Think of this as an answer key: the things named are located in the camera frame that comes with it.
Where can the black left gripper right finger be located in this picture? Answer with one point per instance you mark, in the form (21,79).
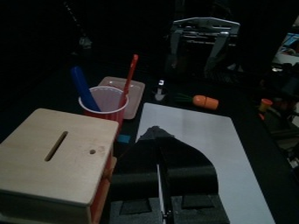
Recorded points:
(191,175)

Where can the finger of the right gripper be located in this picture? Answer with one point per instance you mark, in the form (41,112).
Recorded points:
(174,49)
(215,52)

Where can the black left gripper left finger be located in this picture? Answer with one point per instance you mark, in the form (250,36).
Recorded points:
(136,175)

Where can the white cutting board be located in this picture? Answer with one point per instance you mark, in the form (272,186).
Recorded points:
(218,151)

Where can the orange toy carrot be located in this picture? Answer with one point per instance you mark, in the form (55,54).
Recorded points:
(202,101)

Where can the blue tape piece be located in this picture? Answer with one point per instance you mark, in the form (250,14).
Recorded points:
(123,138)

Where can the red plastic utensil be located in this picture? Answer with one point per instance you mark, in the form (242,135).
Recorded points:
(128,78)

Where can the small white object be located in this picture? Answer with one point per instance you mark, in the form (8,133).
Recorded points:
(159,94)

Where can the clear square container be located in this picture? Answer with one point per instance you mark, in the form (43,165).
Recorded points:
(134,96)

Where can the small orange bottle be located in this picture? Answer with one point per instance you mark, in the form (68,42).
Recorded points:
(266,105)

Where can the wooden slotted box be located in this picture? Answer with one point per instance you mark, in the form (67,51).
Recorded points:
(51,163)

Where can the red plastic cup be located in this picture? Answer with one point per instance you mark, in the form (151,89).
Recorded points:
(106,108)

